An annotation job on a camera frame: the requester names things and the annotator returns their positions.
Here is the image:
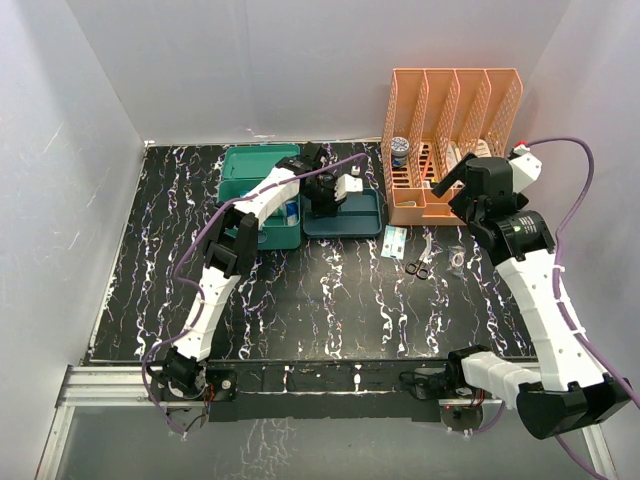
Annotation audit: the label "dark teal divider tray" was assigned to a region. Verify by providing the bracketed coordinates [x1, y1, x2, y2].
[302, 188, 382, 239]

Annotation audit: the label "green medicine kit box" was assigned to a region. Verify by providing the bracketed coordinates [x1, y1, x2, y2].
[216, 143, 304, 250]

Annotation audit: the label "black handled scissors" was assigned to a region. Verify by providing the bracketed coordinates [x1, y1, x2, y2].
[405, 246, 431, 280]

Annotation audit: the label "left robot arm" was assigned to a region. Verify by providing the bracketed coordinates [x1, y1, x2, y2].
[156, 144, 363, 399]

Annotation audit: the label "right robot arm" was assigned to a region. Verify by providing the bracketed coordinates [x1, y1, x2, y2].
[433, 152, 631, 439]

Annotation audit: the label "white tube packages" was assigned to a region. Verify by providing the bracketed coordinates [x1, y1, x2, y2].
[446, 142, 461, 171]

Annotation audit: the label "white blister card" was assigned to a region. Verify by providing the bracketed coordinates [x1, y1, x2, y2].
[474, 139, 493, 157]

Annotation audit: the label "orange file organizer rack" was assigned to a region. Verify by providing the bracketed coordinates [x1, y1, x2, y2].
[380, 68, 523, 226]

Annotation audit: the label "blue lid round jar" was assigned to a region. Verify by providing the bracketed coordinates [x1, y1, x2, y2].
[391, 136, 410, 169]

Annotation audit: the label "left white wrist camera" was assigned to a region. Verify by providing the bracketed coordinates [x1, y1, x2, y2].
[334, 166, 364, 200]

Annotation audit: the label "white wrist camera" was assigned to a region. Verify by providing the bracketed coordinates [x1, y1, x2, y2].
[334, 166, 364, 200]
[508, 143, 542, 193]

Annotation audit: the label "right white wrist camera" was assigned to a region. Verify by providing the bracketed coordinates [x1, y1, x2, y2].
[508, 143, 542, 193]

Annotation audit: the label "small clear ring bag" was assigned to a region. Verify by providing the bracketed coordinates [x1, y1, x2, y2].
[448, 245, 466, 277]

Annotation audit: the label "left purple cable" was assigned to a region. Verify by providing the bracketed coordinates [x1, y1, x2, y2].
[141, 153, 369, 436]

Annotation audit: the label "purple cable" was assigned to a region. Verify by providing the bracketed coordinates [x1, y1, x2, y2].
[141, 153, 369, 436]
[479, 135, 640, 480]

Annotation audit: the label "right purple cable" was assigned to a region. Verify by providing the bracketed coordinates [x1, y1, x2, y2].
[479, 135, 640, 480]

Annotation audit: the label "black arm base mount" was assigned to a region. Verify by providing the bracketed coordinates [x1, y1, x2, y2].
[147, 347, 501, 424]

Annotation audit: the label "aluminium frame rail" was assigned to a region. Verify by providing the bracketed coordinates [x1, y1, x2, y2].
[37, 361, 616, 479]

